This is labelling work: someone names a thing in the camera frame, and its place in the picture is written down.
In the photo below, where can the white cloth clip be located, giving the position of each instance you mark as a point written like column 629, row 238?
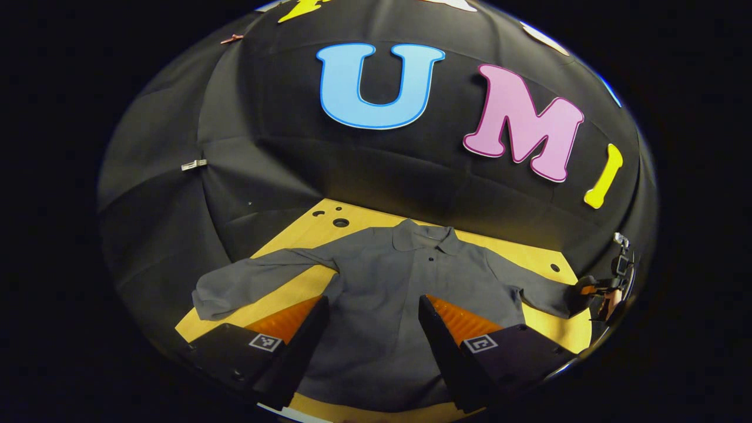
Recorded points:
column 194, row 165

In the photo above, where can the grey long-sleeved collared shirt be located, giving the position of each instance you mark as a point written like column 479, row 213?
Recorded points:
column 382, row 294

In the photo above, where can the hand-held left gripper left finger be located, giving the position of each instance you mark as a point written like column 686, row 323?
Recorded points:
column 302, row 346

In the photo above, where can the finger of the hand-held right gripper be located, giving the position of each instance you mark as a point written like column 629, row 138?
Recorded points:
column 596, row 286

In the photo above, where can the black backdrop cloth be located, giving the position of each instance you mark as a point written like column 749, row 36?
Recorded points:
column 264, row 117

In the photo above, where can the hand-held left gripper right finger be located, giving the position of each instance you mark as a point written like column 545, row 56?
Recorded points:
column 437, row 346

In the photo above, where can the red cloth clip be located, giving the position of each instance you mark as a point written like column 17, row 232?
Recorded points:
column 232, row 39

